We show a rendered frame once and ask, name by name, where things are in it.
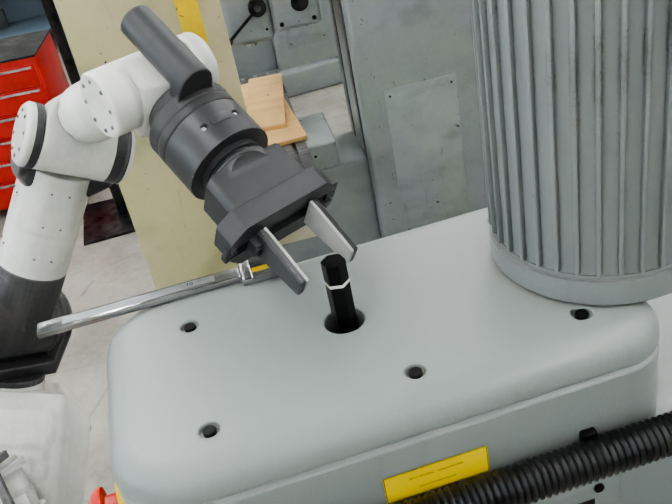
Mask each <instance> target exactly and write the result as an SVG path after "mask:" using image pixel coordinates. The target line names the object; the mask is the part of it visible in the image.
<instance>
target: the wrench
mask: <svg viewBox="0 0 672 504"><path fill-rule="evenodd" d="M264 264H266V263H265V262H264V261H263V260H262V259H261V258H260V257H259V256H256V257H255V256H253V257H251V258H249V259H248V260H246V261H244V262H243V263H237V266H238V268H237V267H235V268H231V269H227V270H224V271H220V272H217V273H213V274H210V275H206V276H203V277H199V278H196V279H192V280H189V281H185V282H182V283H178V284H175V285H171V286H168V287H164V288H161V289H157V290H154V291H150V292H146V293H143V294H139V295H136V296H132V297H129V298H125V299H122V300H118V301H115V302H111V303H108V304H104V305H101V306H97V307H94V308H90V309H87V310H83V311H80V312H76V313H73V314H69V315H66V316H62V317H58V318H55V319H51V320H48V321H44V322H41V323H38V324H37V337H38V338H39V339H41V338H45V337H48V336H52V335H55V334H59V333H62V332H66V331H69V330H73V329H76V328H80V327H83V326H87V325H90V324H94V323H97V322H101V321H104V320H107V319H111V318H114V317H118V316H121V315H125V314H128V313H132V312H135V311H139V310H142V309H146V308H149V307H153V306H156V305H160V304H163V303H167V302H170V301H174V300H177V299H181V298H184V297H188V296H191V295H195V294H198V293H202V292H205V291H209V290H212V289H216V288H219V287H223V286H226V285H230V284H233V283H237V282H240V281H241V280H242V283H243V285H244V286H246V285H249V284H253V283H254V281H255V284H256V283H259V282H263V281H266V280H270V279H273V278H277V277H279V276H278V275H277V274H276V273H275V272H274V271H273V270H272V269H271V268H266V269H263V270H259V271H256V272H252V271H251V268H254V267H257V266H261V265H264Z"/></svg>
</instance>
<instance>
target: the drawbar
mask: <svg viewBox="0 0 672 504"><path fill-rule="evenodd" d="M320 264H321V268H322V273H323V277H324V281H325V282H326V283H327V284H328V285H329V286H330V287H332V286H340V285H343V284H344V283H345V282H346V281H347V280H348V279H349V276H348V271H347V265H346V260H345V258H343V257H342V256H341V255H340V254H334V255H327V256H326V257H325V258H324V259H323V260H322V261H321V262H320ZM325 286H326V285H325ZM326 291H327V295H328V300H329V305H330V309H331V314H332V318H333V323H334V327H335V332H336V334H345V333H349V332H352V331H355V330H356V329H358V328H359V326H358V321H357V316H356V311H355V306H354V301H353V296H352V291H351V286H350V281H349V282H348V283H347V285H346V286H345V287H344V288H340V289H331V290H330V289H329V288H328V287H327V286H326Z"/></svg>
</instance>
